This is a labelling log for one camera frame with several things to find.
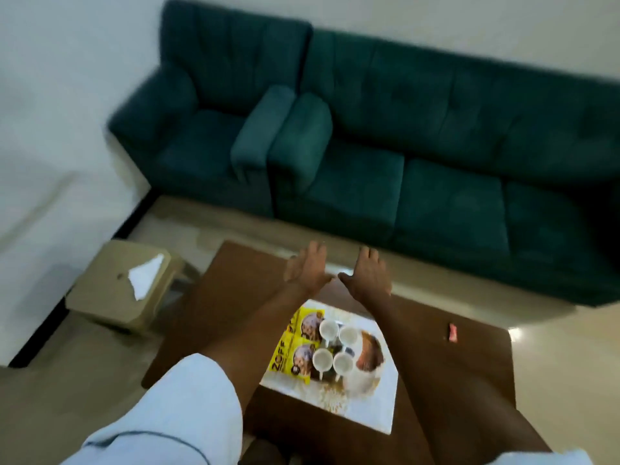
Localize person's right hand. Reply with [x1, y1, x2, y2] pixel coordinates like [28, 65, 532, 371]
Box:
[337, 245, 393, 305]

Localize person's left hand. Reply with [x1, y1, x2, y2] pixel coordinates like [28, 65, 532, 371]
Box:
[283, 240, 335, 296]

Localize leaf print tray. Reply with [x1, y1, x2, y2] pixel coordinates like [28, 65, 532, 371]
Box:
[290, 309, 387, 398]

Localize white floral placemat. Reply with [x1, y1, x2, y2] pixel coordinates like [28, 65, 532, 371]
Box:
[260, 298, 400, 435]

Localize white napkin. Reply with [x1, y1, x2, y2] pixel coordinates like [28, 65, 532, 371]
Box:
[127, 254, 165, 302]

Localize person's right forearm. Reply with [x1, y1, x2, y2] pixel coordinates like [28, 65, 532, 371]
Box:
[370, 294, 553, 456]

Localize person's left forearm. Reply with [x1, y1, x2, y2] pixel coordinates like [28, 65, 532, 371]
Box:
[201, 285, 330, 413]

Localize dark green sofa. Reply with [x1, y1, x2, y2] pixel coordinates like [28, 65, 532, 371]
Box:
[269, 28, 620, 308]

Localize brown trousers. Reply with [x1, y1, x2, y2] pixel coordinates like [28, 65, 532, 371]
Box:
[240, 438, 287, 465]

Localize dark green armchair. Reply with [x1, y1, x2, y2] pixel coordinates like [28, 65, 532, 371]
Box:
[107, 0, 313, 220]

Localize beige plastic stool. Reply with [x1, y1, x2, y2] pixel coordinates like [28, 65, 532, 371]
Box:
[65, 239, 187, 335]

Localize black baseboard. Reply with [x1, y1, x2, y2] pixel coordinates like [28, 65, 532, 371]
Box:
[8, 188, 161, 369]

